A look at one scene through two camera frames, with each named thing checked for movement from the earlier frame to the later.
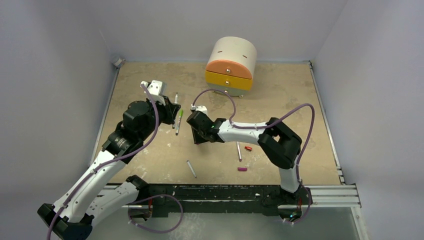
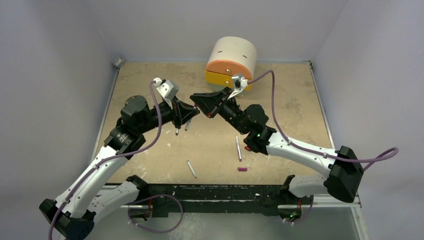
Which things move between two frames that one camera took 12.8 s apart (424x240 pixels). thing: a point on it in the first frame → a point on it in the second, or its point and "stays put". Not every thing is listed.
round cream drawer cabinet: x=231 y=65 stays put
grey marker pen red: x=239 y=150 stays put
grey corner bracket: x=119 y=62 stays put
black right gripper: x=198 y=129 → x=219 y=105
